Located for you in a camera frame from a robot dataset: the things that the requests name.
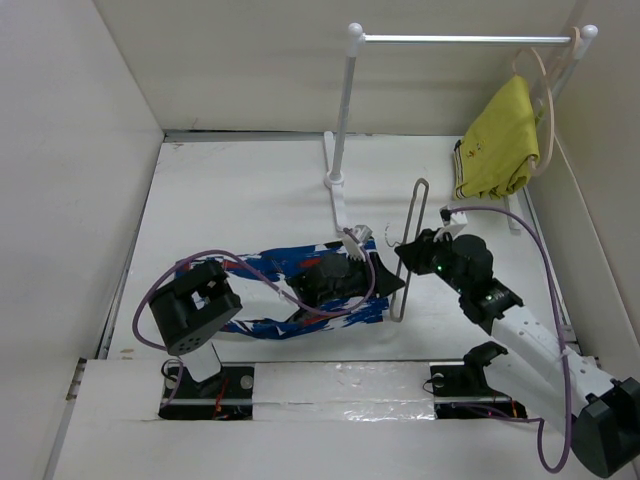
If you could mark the grey wire hanger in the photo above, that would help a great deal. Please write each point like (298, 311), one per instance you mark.
(412, 229)

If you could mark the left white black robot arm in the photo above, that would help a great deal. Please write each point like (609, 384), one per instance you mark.
(190, 310)

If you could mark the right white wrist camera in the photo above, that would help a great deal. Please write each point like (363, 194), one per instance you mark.
(453, 223)

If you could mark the beige wooden hanger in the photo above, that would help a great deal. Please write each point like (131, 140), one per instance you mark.
(546, 112)

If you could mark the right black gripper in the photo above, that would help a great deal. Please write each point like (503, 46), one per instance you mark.
(416, 254)

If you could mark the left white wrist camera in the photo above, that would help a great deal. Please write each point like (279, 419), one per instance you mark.
(354, 240)

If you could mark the white garment rack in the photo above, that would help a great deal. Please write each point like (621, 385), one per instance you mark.
(577, 42)

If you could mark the blue white red patterned trousers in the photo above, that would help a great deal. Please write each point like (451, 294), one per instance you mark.
(270, 308)

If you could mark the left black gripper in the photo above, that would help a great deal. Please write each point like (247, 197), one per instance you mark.
(366, 271)

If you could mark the yellow green shorts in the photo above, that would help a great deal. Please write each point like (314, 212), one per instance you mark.
(491, 160)

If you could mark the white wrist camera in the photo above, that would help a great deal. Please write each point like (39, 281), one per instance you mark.
(354, 240)
(453, 223)

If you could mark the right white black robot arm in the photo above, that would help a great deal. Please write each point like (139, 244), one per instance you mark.
(524, 360)

